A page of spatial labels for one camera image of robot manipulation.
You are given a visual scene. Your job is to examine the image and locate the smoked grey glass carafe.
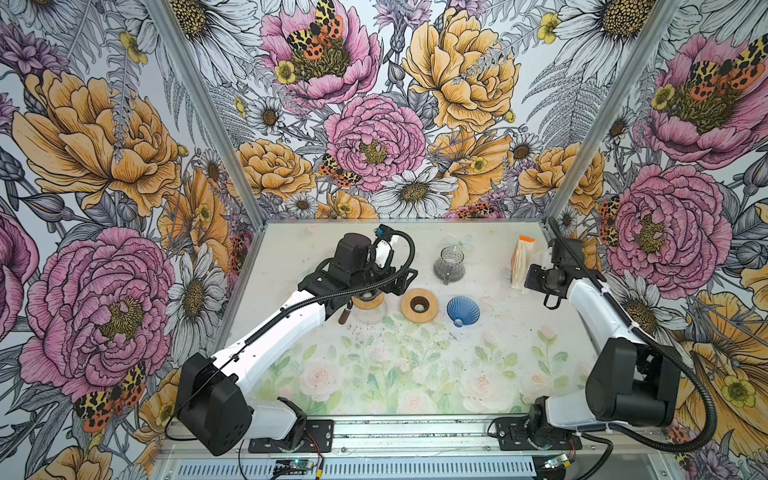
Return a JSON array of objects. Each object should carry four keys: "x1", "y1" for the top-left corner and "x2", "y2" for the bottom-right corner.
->
[{"x1": 433, "y1": 245, "x2": 465, "y2": 285}]

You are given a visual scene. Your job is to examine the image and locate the blue glass dripper cone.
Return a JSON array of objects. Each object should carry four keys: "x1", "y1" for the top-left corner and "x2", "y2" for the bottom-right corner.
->
[{"x1": 446, "y1": 296, "x2": 481, "y2": 328}]

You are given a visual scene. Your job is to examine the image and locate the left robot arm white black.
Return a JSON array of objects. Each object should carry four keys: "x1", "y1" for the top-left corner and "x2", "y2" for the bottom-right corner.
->
[{"x1": 173, "y1": 224, "x2": 418, "y2": 456}]

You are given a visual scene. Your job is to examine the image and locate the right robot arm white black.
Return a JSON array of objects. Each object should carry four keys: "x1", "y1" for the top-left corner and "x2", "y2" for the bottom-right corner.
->
[{"x1": 525, "y1": 239, "x2": 680, "y2": 448}]

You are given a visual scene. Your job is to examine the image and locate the coffee filter pack orange top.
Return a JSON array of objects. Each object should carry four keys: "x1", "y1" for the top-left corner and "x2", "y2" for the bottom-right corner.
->
[{"x1": 510, "y1": 235, "x2": 536, "y2": 290}]

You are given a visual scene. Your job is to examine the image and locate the green circuit board right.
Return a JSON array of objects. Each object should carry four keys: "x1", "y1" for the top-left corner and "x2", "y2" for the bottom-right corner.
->
[{"x1": 542, "y1": 453, "x2": 571, "y2": 469}]

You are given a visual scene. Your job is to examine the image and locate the green circuit board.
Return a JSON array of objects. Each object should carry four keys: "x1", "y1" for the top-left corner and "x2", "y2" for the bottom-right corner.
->
[
  {"x1": 272, "y1": 459, "x2": 316, "y2": 477},
  {"x1": 542, "y1": 453, "x2": 571, "y2": 469}
]

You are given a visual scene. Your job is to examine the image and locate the green circuit board left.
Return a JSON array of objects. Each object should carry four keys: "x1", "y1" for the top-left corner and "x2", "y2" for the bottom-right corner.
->
[{"x1": 272, "y1": 459, "x2": 316, "y2": 477}]

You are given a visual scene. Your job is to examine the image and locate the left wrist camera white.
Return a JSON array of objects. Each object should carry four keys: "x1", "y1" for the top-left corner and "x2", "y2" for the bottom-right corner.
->
[{"x1": 373, "y1": 224, "x2": 399, "y2": 271}]

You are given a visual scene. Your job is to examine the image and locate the clear glass carafe brown handle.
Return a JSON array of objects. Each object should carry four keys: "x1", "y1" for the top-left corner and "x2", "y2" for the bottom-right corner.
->
[{"x1": 337, "y1": 304, "x2": 388, "y2": 325}]

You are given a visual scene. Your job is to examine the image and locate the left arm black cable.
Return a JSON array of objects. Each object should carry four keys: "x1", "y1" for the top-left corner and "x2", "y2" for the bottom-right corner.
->
[{"x1": 164, "y1": 224, "x2": 417, "y2": 442}]

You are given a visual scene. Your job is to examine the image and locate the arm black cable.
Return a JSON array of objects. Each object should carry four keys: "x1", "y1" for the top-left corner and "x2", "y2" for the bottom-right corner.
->
[
  {"x1": 164, "y1": 224, "x2": 417, "y2": 442},
  {"x1": 547, "y1": 215, "x2": 718, "y2": 454}
]

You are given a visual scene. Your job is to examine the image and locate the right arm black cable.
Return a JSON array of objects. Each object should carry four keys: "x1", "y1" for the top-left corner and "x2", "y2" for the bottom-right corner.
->
[{"x1": 547, "y1": 215, "x2": 718, "y2": 454}]

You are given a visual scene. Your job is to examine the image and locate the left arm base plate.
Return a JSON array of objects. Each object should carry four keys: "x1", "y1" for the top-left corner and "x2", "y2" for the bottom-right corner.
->
[{"x1": 247, "y1": 419, "x2": 335, "y2": 454}]

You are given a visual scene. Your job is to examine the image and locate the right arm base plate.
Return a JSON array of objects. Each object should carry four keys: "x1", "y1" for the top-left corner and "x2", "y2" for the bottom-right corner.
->
[{"x1": 486, "y1": 416, "x2": 582, "y2": 451}]

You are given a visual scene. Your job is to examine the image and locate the aluminium front rail frame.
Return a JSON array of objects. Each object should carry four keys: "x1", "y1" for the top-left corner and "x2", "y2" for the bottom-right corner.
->
[{"x1": 149, "y1": 413, "x2": 679, "y2": 480}]

